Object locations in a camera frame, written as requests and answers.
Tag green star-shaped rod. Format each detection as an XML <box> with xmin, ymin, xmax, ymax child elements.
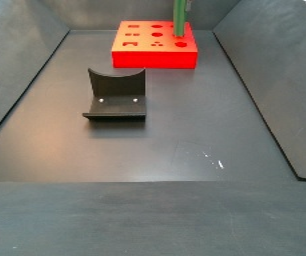
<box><xmin>173</xmin><ymin>0</ymin><xmax>187</xmax><ymax>37</ymax></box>

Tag red block with shaped holes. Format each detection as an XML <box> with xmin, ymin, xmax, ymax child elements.
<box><xmin>111</xmin><ymin>21</ymin><xmax>198</xmax><ymax>69</ymax></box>

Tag black curved holder bracket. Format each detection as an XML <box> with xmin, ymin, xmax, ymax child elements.
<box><xmin>83</xmin><ymin>69</ymin><xmax>147</xmax><ymax>120</ymax></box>

